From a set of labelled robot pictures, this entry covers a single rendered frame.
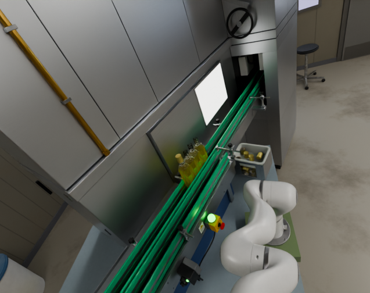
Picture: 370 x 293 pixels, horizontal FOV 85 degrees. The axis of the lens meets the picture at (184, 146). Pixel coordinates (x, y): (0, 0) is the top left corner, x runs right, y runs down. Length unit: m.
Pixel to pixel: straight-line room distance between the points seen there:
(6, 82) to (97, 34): 0.38
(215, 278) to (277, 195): 0.64
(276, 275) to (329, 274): 1.53
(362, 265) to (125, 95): 2.10
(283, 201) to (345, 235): 1.39
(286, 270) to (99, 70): 0.96
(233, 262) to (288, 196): 0.41
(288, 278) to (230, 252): 0.16
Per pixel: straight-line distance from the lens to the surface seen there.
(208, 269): 1.40
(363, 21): 4.88
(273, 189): 0.99
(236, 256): 0.71
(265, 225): 0.81
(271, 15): 1.80
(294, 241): 1.35
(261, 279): 0.64
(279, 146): 2.41
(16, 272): 2.94
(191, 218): 1.15
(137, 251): 1.18
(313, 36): 4.70
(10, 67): 0.87
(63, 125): 0.91
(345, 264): 2.24
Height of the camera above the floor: 2.04
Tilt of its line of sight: 37 degrees down
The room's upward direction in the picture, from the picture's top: 24 degrees counter-clockwise
